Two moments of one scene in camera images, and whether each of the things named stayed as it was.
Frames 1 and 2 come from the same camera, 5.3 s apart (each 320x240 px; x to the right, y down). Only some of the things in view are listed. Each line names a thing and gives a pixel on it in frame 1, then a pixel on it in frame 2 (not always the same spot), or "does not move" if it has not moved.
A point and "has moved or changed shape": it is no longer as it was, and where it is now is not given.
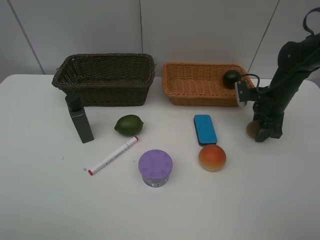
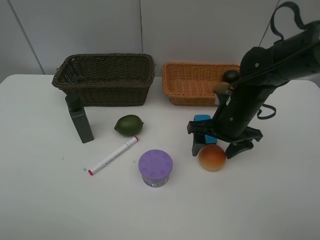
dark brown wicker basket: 107,79 does not move
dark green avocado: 230,77 does not move
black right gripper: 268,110 -> 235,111
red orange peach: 212,158 does not move
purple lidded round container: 155,166 does not move
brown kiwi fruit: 252,128 has moved or changed shape
